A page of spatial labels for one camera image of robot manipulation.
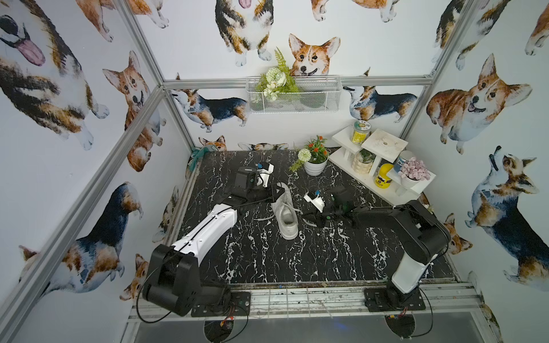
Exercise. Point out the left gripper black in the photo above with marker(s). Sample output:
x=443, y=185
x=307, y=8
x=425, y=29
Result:
x=266, y=191

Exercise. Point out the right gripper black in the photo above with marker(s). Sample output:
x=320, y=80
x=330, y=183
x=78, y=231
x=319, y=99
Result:
x=324, y=212

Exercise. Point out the white sneaker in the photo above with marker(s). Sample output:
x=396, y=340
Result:
x=285, y=213

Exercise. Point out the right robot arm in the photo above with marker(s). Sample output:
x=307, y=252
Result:
x=422, y=236

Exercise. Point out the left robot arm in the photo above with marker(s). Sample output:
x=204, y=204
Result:
x=173, y=279

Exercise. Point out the white pot orange flowers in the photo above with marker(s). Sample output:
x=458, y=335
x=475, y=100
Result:
x=313, y=157

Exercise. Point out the cream bumpy pot plant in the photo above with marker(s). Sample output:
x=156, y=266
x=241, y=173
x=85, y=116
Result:
x=363, y=162

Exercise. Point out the teal cloth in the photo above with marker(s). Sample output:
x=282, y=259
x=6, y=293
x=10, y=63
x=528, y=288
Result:
x=196, y=155

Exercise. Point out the yellow round container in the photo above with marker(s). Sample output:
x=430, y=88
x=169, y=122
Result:
x=382, y=180

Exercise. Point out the white stepped shelf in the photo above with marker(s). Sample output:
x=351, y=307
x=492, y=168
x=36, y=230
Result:
x=385, y=147

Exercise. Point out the clear jar yellow label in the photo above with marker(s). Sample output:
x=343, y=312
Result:
x=361, y=131

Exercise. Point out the pink flowers white pot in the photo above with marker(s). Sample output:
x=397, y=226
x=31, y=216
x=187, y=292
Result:
x=412, y=172

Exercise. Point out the blue white can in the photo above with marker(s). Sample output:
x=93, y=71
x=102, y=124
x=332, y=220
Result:
x=404, y=156

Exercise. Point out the white green artificial flowers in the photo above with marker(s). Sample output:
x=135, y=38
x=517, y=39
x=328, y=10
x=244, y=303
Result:
x=277, y=81

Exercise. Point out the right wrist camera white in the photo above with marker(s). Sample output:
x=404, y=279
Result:
x=315, y=199

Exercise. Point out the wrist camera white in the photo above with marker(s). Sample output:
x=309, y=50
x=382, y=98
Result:
x=315, y=199
x=264, y=172

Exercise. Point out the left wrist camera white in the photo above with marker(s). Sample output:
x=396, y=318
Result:
x=264, y=172

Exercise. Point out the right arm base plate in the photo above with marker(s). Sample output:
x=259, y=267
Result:
x=391, y=299

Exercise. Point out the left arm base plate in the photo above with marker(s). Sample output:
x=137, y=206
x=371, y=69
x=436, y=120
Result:
x=225, y=303

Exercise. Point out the white wire basket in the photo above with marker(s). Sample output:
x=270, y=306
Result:
x=315, y=94

